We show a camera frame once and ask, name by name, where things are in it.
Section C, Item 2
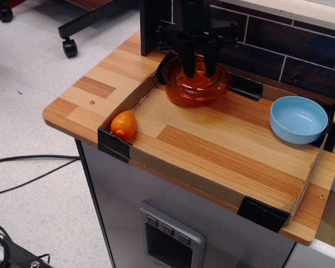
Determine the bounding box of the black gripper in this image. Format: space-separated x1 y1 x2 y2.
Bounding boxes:
156 20 237 78

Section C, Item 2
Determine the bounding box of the orange glass pot lid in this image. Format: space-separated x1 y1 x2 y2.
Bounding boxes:
168 55 232 100

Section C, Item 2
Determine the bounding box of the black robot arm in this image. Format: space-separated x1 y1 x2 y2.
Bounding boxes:
156 1 238 78

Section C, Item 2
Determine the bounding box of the orange glass pot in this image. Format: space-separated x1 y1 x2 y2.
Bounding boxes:
162 55 232 108

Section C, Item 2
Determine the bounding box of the orange plastic carrot toy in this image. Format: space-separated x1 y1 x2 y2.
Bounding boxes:
111 110 137 140

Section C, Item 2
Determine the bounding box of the light blue bowl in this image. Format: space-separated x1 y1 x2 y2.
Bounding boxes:
270 96 329 145

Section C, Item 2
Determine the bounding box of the black rolling chair base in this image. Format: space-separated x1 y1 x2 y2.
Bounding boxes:
58 0 138 58

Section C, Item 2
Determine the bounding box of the cardboard fence with black tape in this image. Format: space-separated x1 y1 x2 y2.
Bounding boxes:
98 50 335 236

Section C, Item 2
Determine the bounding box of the grey toy kitchen cabinet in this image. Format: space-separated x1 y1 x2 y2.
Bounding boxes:
76 141 295 267

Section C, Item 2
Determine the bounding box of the black caster wheel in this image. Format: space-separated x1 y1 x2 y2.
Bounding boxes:
0 5 13 22

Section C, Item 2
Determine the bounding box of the grey oven control panel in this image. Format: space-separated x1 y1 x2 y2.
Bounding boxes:
139 202 206 268

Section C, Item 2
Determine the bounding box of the black floor cable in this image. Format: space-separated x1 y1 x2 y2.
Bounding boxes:
0 155 80 198

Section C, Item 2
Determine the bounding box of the black coiled cable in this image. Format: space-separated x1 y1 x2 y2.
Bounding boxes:
0 219 51 268

